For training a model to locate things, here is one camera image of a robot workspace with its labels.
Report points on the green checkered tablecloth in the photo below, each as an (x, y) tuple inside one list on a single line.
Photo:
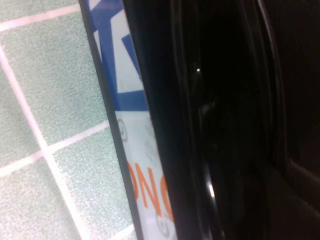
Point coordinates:
[(50, 100)]

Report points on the black sunglasses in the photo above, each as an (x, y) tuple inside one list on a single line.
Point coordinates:
[(200, 100)]

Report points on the black glasses case printed front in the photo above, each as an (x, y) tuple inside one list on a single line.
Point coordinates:
[(130, 87)]

